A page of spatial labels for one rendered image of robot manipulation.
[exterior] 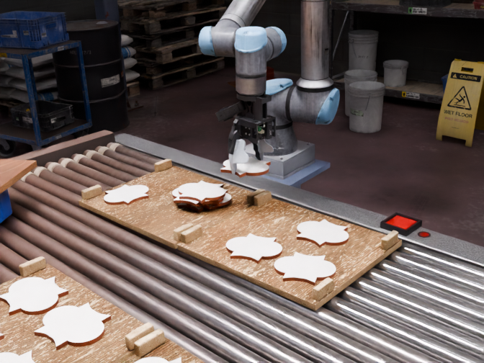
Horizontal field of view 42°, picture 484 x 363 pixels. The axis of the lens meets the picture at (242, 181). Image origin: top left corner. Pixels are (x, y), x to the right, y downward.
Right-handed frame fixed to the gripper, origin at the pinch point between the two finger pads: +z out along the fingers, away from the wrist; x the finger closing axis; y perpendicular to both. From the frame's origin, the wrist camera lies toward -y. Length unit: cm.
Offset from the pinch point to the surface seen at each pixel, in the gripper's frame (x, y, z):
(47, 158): -13, -80, 16
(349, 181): 219, -109, 111
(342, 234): 2.1, 29.8, 10.5
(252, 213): -1.5, 3.7, 12.4
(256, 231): -8.5, 11.5, 12.1
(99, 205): -24.4, -32.7, 13.7
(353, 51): 398, -231, 71
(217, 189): -3.6, -7.3, 8.0
